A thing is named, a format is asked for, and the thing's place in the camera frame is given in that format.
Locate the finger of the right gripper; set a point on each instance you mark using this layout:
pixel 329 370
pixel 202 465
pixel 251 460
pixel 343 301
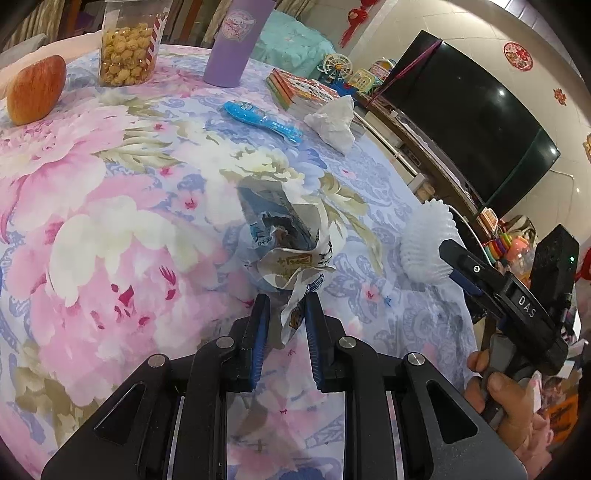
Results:
pixel 492 282
pixel 466 284

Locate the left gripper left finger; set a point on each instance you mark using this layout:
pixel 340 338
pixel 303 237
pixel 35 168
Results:
pixel 229 364

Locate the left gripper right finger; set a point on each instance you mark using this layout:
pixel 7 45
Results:
pixel 343 364

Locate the snack wrapper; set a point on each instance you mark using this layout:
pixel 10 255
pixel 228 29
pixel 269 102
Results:
pixel 292 244

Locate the right hand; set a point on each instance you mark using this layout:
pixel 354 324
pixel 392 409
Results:
pixel 525 432

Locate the black television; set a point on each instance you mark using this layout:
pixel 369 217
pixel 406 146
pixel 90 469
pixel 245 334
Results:
pixel 492 140

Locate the floral tablecloth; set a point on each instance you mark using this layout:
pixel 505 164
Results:
pixel 122 236

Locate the crumpled white tissue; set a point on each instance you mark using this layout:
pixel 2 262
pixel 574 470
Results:
pixel 332 122

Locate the colourful toy box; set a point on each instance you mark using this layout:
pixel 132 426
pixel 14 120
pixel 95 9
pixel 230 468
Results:
pixel 368 80

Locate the blue toothbrush package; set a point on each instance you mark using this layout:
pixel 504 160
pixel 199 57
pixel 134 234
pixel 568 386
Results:
pixel 249 114

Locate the children's car book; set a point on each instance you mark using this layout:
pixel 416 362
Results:
pixel 298 96

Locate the ferris wheel toy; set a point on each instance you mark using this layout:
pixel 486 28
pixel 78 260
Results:
pixel 335 67

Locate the red hanging knot decoration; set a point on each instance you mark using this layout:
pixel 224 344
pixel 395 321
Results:
pixel 356 17

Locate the teal covered furniture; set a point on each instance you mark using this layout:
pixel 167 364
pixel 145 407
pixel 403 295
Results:
pixel 290 45

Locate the red apple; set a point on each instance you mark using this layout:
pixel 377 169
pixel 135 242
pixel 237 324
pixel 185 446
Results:
pixel 35 90

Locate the purple tumbler bottle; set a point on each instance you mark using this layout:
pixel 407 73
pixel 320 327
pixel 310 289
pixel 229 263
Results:
pixel 235 41

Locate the clear popcorn jar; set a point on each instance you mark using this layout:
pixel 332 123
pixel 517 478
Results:
pixel 130 38

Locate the rainbow stacking ring toy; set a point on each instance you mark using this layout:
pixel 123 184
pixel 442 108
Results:
pixel 497 248

